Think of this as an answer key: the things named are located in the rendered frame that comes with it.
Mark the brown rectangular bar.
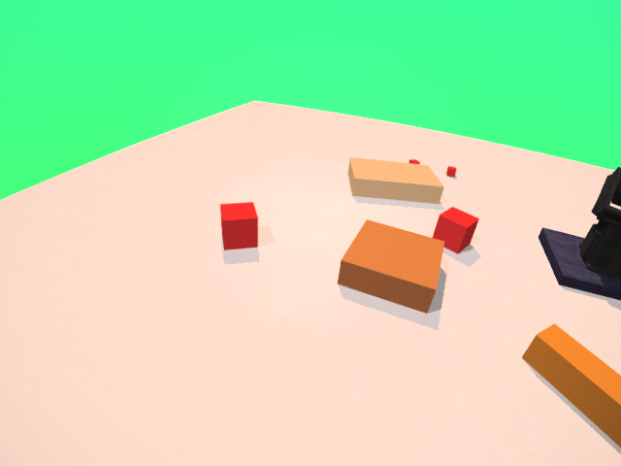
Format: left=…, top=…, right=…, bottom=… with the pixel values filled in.
left=522, top=323, right=621, bottom=448

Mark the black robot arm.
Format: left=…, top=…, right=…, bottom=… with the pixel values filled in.
left=579, top=167, right=621, bottom=281

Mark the tan rectangular board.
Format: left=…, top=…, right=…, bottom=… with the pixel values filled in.
left=348, top=157, right=444, bottom=204

